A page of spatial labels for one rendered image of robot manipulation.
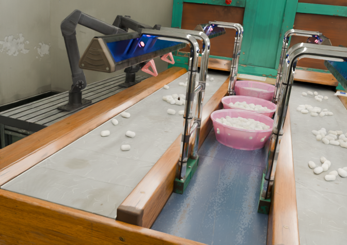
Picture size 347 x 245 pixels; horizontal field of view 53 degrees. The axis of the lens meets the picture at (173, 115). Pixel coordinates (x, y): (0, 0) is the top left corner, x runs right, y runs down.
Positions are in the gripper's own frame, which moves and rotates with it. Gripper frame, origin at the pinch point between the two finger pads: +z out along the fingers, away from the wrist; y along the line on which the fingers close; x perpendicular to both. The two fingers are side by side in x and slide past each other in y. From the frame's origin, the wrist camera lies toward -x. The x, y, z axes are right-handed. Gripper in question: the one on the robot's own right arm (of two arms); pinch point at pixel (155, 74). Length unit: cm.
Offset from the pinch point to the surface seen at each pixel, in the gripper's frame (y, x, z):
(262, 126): -18, -27, 48
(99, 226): -103, -6, 27
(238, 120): -15.9, -20.3, 40.8
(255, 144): -30, -23, 50
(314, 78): 75, -51, 63
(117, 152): -69, 1, 17
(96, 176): -86, 0, 19
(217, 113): -16.2, -15.4, 32.8
